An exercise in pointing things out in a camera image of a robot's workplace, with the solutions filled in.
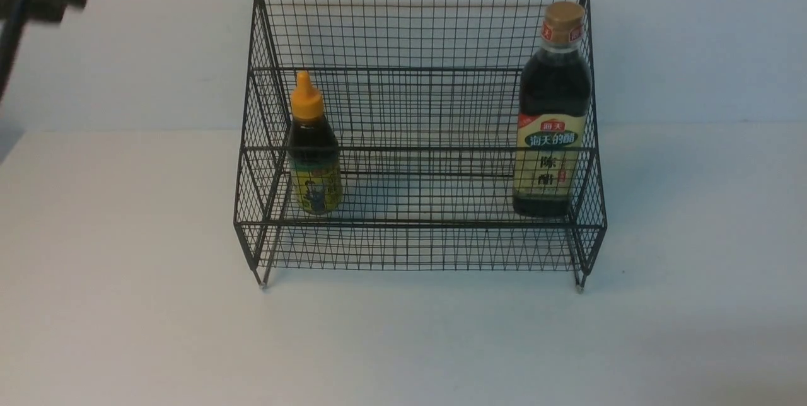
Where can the orange-capped dark seasoning bottle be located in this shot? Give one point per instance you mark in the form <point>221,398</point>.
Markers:
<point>314,151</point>

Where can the black wire mesh shelf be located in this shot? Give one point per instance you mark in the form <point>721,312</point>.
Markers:
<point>422,96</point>

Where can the tall dark vinegar bottle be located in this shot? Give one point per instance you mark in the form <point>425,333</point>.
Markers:
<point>554,98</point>

